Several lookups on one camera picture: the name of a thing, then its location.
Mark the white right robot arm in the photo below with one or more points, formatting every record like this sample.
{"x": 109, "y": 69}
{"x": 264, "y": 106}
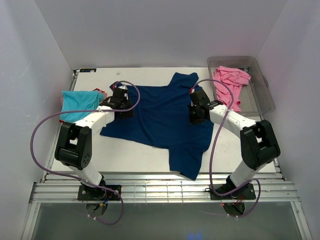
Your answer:
{"x": 258, "y": 142}

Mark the blue label sticker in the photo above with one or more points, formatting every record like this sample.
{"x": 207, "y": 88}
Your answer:
{"x": 87, "y": 70}

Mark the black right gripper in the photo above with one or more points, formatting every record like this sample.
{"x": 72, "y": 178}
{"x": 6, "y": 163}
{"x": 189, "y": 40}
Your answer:
{"x": 192, "y": 120}

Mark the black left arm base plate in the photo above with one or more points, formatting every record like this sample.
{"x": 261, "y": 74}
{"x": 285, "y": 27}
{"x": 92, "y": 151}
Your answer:
{"x": 87, "y": 193}

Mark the turquoise folded t shirt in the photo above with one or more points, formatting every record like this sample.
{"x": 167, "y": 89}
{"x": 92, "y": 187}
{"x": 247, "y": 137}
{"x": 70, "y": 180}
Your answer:
{"x": 78, "y": 103}

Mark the clear plastic bin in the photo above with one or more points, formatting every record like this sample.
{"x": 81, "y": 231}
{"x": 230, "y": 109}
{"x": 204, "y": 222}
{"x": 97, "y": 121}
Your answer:
{"x": 256, "y": 100}

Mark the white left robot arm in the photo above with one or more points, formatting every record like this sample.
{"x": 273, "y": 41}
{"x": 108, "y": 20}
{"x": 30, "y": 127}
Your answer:
{"x": 74, "y": 144}

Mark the navy blue t shirt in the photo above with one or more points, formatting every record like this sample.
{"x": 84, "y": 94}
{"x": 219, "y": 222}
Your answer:
{"x": 161, "y": 120}

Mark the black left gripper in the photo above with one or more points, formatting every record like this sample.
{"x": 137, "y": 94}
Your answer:
{"x": 130, "y": 112}

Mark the pink t shirt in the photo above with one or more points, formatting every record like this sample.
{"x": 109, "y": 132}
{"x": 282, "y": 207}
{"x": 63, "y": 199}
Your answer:
{"x": 234, "y": 79}

